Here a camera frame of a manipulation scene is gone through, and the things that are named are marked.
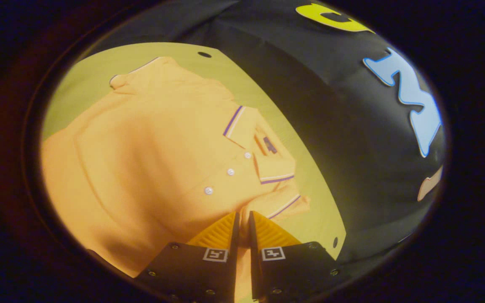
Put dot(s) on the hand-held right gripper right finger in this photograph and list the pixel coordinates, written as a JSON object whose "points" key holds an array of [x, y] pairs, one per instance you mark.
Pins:
{"points": [[256, 269]]}

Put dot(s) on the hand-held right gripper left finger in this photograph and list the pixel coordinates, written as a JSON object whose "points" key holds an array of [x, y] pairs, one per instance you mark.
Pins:
{"points": [[230, 269]]}

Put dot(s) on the orange T-shirt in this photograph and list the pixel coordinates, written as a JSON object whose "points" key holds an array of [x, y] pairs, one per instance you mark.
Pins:
{"points": [[141, 160]]}

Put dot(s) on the black backdrop cloth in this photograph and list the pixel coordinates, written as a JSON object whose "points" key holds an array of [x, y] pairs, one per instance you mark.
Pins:
{"points": [[331, 126]]}

